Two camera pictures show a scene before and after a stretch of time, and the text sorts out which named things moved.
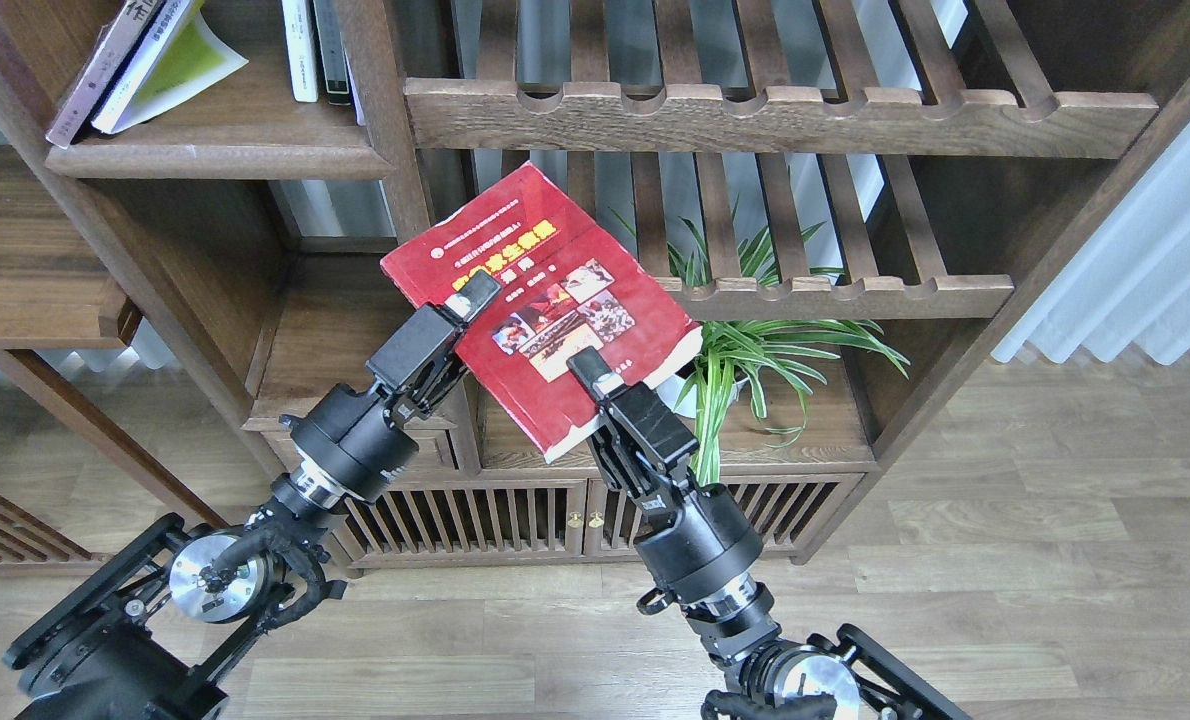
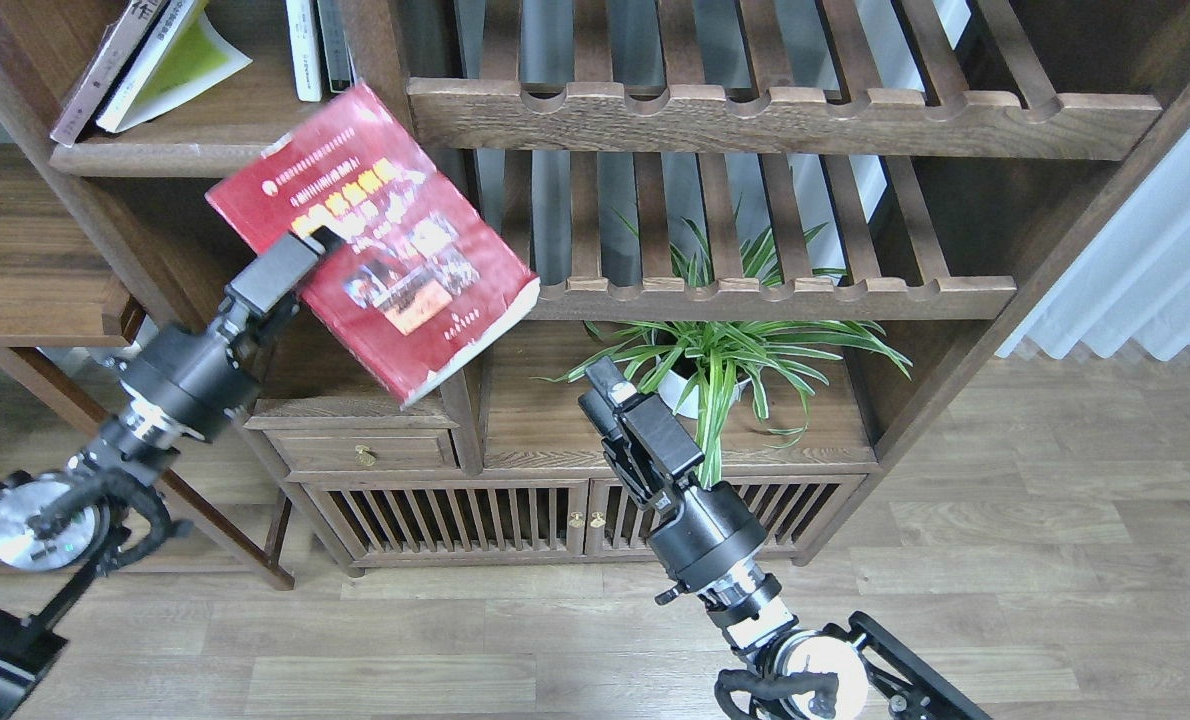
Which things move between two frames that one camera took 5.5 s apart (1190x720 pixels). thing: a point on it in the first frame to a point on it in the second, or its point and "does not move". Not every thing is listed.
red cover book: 568,281 to 415,286
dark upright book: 329,30 does not move
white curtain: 1159,269 does not move
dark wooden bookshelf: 853,198 does not move
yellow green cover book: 182,53 does not move
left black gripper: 357,443 to 202,375
